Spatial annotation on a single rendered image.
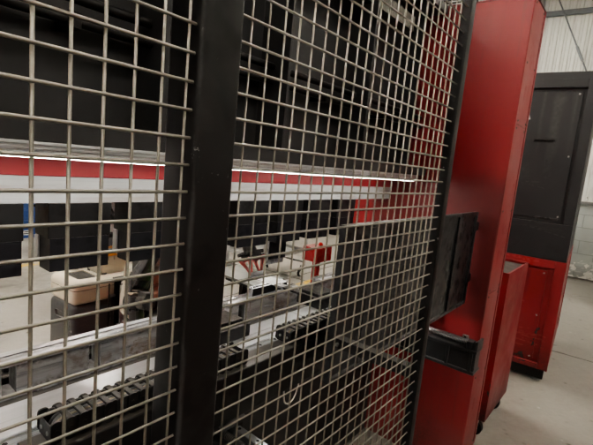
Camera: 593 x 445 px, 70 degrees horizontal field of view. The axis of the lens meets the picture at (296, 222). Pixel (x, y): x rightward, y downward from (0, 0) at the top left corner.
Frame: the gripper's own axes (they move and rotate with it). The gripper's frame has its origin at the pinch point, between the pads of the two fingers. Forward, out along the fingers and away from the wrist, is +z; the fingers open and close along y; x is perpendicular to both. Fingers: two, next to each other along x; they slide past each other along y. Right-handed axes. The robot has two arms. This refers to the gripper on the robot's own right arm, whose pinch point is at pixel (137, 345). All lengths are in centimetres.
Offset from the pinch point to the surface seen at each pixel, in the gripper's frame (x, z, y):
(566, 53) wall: 728, -327, 63
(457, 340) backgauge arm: 82, 4, 97
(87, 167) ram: -41, -58, 55
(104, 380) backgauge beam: -44, -10, 67
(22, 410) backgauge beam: -60, -9, 68
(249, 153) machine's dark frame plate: -5, -63, 74
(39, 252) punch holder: -49, -38, 44
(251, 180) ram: 15, -60, 54
